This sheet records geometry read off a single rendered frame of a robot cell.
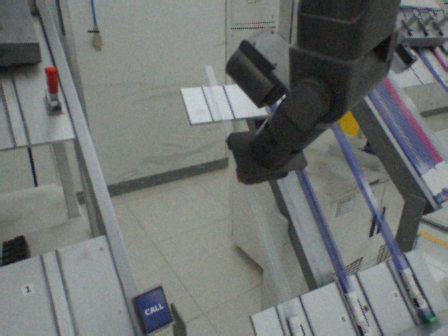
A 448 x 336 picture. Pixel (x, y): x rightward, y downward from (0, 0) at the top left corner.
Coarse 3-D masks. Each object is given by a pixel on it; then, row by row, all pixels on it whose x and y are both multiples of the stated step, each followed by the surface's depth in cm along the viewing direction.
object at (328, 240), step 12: (300, 180) 52; (312, 192) 51; (312, 204) 50; (324, 216) 50; (324, 228) 49; (324, 240) 49; (336, 252) 48; (336, 264) 47; (348, 276) 47; (348, 288) 46
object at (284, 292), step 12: (204, 72) 55; (216, 84) 54; (216, 96) 53; (216, 108) 53; (228, 120) 52; (228, 132) 51; (252, 192) 48; (252, 204) 47; (264, 228) 46; (264, 240) 45; (276, 252) 45; (276, 264) 44; (276, 276) 44; (288, 288) 43; (288, 300) 43; (288, 312) 42
